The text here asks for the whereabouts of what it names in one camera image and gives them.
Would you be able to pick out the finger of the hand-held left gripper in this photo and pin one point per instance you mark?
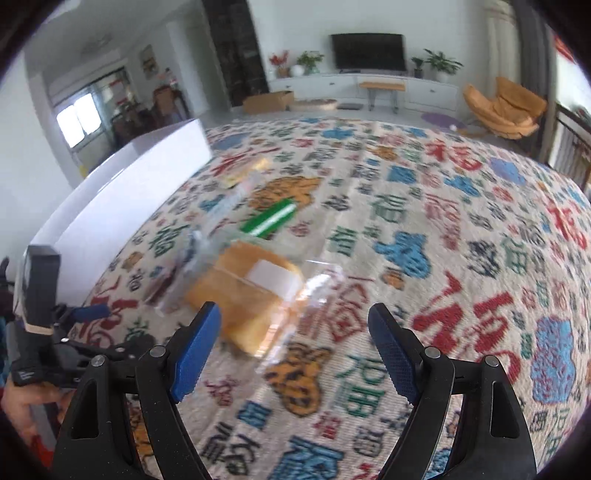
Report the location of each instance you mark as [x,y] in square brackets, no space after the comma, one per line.
[92,311]
[120,348]

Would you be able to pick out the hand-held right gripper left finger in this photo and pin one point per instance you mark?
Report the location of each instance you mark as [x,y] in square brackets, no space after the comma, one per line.
[194,353]

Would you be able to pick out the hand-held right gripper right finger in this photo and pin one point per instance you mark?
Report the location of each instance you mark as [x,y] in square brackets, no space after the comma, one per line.
[397,355]

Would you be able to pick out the bread loaf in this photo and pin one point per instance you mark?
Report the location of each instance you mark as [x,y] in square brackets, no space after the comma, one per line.
[249,295]

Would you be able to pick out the clear packet of dark snack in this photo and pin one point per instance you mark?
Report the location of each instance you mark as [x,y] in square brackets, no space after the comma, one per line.
[194,258]

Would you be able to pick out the white rectangular box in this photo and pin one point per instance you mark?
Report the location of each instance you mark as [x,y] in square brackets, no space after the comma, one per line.
[115,207]

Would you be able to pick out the green snack packet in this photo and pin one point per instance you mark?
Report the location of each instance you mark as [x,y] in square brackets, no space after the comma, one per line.
[270,218]

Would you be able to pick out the person's left hand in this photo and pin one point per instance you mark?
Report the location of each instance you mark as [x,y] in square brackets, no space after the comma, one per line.
[27,404]

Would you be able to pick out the person's orange clothing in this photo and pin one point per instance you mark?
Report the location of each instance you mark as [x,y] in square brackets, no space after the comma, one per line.
[46,452]

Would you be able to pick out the glass balcony door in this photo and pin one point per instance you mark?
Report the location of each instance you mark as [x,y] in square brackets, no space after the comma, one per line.
[87,110]

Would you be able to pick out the clear packet of biscuits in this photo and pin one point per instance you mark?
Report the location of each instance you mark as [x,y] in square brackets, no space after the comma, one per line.
[247,173]

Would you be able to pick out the wooden dining table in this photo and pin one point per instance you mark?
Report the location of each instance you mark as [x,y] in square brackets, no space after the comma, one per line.
[134,122]

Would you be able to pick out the wooden dining chair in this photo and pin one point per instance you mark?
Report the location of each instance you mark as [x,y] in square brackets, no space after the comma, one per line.
[165,104]

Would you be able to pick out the purple floor mat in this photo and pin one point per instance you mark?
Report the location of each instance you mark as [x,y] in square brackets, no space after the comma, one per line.
[441,118]

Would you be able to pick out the round ceiling lamp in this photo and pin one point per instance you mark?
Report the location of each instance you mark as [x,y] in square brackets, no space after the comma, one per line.
[98,44]

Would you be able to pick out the small grey floor mat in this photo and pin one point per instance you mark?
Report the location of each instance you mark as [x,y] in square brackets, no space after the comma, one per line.
[349,106]

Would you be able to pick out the cardboard box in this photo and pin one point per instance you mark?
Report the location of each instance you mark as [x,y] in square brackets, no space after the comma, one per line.
[268,102]

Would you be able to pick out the round wooden cat scratcher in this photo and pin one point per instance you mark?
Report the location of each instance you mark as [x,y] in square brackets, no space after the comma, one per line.
[316,104]

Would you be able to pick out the orange lounge chair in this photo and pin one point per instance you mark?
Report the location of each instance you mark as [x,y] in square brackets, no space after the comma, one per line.
[503,108]

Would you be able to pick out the wooden bench with metal legs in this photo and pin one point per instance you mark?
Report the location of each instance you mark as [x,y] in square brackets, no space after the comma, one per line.
[382,86]

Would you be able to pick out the dark wooden slatted chair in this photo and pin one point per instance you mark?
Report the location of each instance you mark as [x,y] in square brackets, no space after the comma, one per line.
[572,147]

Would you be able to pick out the white television cabinet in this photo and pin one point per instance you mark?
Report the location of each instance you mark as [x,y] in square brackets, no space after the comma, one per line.
[323,85]

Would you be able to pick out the small potted green plant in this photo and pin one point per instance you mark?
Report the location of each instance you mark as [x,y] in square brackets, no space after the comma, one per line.
[418,67]

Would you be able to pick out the large potted green plant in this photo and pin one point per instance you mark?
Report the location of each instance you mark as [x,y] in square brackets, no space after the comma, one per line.
[442,64]

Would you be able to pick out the dark tall display cabinet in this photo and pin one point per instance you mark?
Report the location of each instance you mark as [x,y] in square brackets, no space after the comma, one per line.
[238,50]

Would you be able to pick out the white round vase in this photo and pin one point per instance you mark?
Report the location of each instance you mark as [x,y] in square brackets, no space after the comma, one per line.
[297,70]

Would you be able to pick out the red flowers in vase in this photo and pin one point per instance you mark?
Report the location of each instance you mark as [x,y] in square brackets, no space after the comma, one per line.
[279,62]

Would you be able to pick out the black flat television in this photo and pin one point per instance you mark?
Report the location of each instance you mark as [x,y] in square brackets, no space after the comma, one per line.
[369,51]

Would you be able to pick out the green plant in vase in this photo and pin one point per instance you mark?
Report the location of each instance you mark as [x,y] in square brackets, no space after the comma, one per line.
[309,62]

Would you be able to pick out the grey curtain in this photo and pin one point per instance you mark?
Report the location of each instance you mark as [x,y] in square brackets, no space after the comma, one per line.
[535,55]

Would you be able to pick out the covered standing air conditioner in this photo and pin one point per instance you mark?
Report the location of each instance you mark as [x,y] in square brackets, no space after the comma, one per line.
[501,41]

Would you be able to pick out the framed wall painting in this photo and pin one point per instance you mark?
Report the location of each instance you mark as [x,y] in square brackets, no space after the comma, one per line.
[148,61]

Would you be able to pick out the red wall hanging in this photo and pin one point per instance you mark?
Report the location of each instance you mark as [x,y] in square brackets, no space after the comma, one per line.
[565,50]

